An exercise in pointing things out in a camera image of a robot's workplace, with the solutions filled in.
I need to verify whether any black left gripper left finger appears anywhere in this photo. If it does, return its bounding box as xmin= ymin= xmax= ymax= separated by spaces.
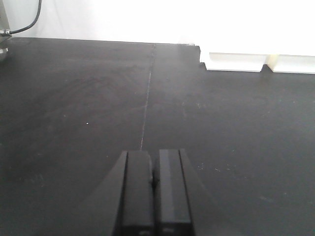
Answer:
xmin=81 ymin=151 xmax=155 ymax=236

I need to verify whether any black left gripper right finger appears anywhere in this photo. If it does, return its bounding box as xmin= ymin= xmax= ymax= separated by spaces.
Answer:
xmin=155 ymin=149 xmax=217 ymax=236

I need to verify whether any left white storage bin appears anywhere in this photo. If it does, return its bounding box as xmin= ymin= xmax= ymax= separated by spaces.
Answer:
xmin=199 ymin=46 xmax=267 ymax=72

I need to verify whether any white storage bin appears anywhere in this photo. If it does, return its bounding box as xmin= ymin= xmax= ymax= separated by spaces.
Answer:
xmin=265 ymin=55 xmax=315 ymax=74
xmin=199 ymin=46 xmax=267 ymax=72

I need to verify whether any middle white storage bin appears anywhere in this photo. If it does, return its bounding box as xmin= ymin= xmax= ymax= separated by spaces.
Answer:
xmin=265 ymin=55 xmax=315 ymax=74

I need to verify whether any steel equipment on left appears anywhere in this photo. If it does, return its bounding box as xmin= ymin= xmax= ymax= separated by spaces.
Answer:
xmin=0 ymin=0 xmax=12 ymax=61

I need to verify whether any black power cable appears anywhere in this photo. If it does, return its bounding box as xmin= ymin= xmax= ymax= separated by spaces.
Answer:
xmin=9 ymin=0 xmax=43 ymax=34

